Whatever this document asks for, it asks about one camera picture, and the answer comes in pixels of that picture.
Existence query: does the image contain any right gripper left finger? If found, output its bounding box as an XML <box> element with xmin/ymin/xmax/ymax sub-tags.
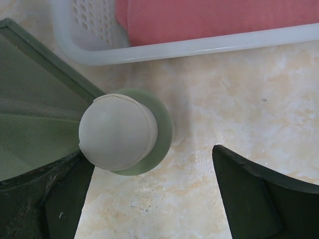
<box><xmin>0</xmin><ymin>151</ymin><xmax>94</xmax><ymax>239</ymax></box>

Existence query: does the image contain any white plastic basket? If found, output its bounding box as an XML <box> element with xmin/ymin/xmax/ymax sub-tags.
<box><xmin>50</xmin><ymin>0</ymin><xmax>319</xmax><ymax>66</ymax></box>

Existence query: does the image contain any red folded cloth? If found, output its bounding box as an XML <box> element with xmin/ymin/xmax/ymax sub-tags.
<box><xmin>115</xmin><ymin>0</ymin><xmax>319</xmax><ymax>46</ymax></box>

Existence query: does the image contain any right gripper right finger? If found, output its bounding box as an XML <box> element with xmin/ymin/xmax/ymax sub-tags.
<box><xmin>212</xmin><ymin>145</ymin><xmax>319</xmax><ymax>239</ymax></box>

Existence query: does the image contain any green bottle with beige cap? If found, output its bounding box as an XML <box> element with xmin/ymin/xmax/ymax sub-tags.
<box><xmin>78</xmin><ymin>88</ymin><xmax>173</xmax><ymax>176</ymax></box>

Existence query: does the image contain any green canvas bag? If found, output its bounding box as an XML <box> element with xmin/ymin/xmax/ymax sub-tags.
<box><xmin>0</xmin><ymin>18</ymin><xmax>103</xmax><ymax>180</ymax></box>

